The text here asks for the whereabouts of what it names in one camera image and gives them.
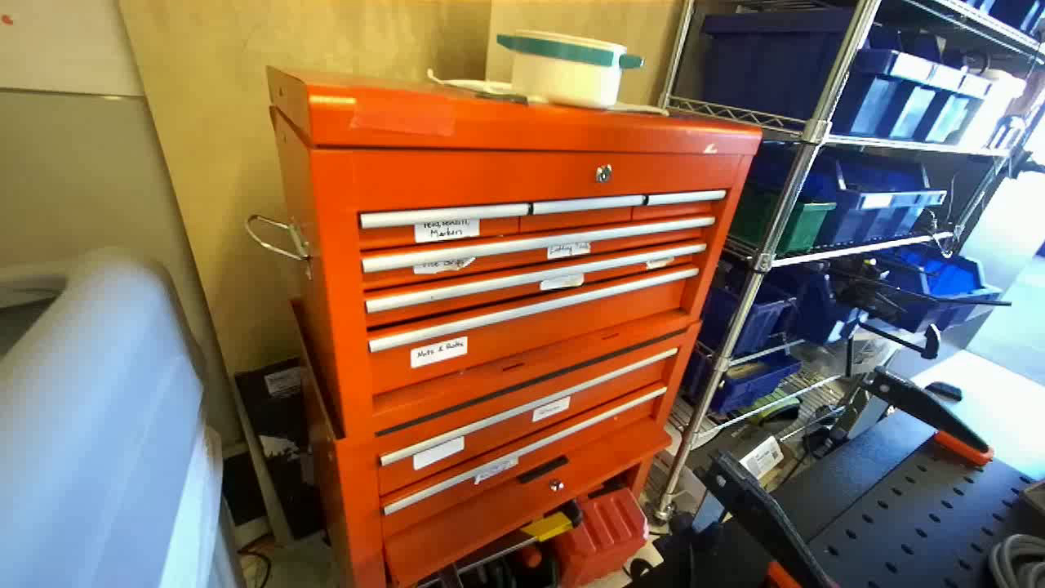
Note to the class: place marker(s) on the white pot with green rim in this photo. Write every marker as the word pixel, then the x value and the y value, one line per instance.
pixel 571 70

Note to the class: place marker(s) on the orange upper tool chest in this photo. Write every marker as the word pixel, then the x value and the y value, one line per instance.
pixel 474 259

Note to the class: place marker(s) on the orange lower tool cabinet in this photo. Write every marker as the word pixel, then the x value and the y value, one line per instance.
pixel 478 436

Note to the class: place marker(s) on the red plastic tool case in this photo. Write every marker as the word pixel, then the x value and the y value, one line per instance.
pixel 609 532

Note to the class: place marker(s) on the green storage bin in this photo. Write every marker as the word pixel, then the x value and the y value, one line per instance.
pixel 800 229

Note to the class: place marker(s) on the black box on floor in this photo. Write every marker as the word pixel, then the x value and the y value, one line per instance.
pixel 276 412

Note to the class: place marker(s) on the dark blue storage tote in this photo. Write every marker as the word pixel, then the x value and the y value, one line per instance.
pixel 770 58

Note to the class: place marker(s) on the blue bins middle shelf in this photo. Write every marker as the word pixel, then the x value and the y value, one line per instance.
pixel 873 198

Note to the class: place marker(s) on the blue bins shelf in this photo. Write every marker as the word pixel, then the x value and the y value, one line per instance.
pixel 927 288
pixel 901 96
pixel 873 198

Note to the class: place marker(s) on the blue bins top shelf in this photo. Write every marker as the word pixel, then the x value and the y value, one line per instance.
pixel 901 96

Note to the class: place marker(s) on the blue bins lower shelf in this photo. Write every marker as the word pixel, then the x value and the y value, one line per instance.
pixel 927 288

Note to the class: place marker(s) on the black perforated workbench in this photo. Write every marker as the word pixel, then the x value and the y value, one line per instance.
pixel 941 518

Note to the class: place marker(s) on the white plastic container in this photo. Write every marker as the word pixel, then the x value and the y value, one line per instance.
pixel 110 471

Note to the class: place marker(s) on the chrome side handle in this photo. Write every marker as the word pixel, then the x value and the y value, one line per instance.
pixel 276 237

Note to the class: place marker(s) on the chrome wire shelving rack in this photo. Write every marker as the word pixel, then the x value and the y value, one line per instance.
pixel 768 306

